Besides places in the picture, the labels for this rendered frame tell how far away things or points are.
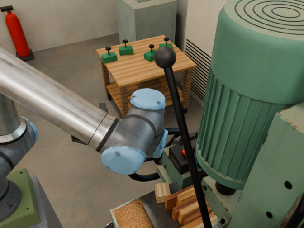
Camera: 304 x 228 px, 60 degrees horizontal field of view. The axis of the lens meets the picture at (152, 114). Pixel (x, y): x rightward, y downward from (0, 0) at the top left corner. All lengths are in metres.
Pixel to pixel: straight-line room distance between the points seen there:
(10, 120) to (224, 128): 0.81
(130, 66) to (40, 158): 1.01
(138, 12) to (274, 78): 2.36
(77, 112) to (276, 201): 0.41
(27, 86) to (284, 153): 0.49
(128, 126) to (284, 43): 0.38
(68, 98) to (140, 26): 2.19
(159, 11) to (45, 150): 1.68
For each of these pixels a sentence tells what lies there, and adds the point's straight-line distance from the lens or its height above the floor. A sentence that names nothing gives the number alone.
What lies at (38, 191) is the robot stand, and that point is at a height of 0.55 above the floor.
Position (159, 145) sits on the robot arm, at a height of 1.08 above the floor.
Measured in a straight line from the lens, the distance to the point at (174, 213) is 0.80.
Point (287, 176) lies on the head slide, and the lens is 0.40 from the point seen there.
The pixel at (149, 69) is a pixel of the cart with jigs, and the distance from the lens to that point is 2.05.
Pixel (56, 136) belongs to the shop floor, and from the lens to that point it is 2.37.
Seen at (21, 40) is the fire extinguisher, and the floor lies 0.24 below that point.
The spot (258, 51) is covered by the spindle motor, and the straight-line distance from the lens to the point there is 0.35.
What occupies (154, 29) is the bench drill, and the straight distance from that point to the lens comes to 2.83.
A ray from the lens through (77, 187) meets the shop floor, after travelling 2.00.
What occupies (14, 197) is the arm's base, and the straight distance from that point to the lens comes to 1.23.
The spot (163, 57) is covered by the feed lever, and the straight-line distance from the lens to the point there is 0.41.
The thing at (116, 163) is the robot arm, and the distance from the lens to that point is 0.59.
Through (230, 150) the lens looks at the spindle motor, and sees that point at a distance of 0.47.
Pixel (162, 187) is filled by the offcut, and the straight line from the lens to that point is 0.84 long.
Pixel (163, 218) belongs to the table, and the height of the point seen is 0.90.
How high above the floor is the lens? 1.65
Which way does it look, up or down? 43 degrees down
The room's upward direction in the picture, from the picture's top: straight up
